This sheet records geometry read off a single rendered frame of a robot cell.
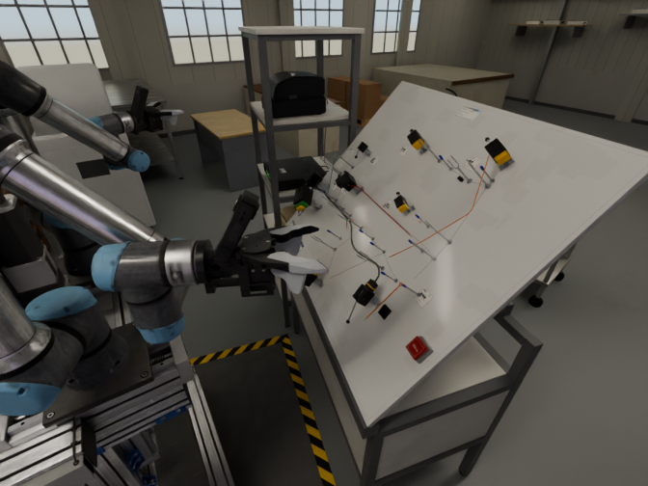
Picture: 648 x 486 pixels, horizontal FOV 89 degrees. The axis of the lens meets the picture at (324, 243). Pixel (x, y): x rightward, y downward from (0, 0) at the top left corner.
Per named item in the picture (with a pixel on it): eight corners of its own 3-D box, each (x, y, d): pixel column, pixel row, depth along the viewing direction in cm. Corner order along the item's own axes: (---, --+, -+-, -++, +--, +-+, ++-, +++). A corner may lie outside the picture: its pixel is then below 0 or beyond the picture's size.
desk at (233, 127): (229, 194, 430) (219, 137, 389) (200, 162, 522) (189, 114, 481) (276, 181, 461) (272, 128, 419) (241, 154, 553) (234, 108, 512)
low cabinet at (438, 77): (424, 99, 925) (430, 63, 874) (501, 118, 757) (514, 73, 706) (369, 108, 841) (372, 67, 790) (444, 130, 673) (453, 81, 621)
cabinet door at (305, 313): (317, 362, 172) (316, 308, 150) (291, 293, 215) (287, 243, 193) (321, 360, 173) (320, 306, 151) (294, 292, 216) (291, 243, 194)
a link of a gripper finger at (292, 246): (309, 246, 65) (270, 261, 60) (308, 218, 63) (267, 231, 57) (319, 251, 63) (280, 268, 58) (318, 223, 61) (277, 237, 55)
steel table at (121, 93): (159, 140, 621) (140, 69, 555) (186, 178, 469) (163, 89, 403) (110, 147, 585) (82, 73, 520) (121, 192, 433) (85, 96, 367)
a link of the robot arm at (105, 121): (87, 141, 121) (77, 117, 116) (116, 134, 129) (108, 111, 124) (98, 145, 117) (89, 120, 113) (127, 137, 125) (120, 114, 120)
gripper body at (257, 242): (279, 271, 60) (211, 275, 59) (275, 228, 56) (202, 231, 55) (278, 295, 53) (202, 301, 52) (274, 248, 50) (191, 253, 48)
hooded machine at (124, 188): (158, 231, 353) (104, 67, 265) (84, 251, 323) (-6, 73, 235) (148, 202, 409) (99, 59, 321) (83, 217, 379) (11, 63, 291)
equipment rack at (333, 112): (284, 329, 243) (255, 29, 139) (268, 278, 290) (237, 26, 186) (348, 312, 256) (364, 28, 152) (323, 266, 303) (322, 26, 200)
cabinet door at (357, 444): (359, 475, 129) (366, 423, 107) (316, 362, 172) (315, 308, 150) (364, 473, 130) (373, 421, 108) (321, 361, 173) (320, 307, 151)
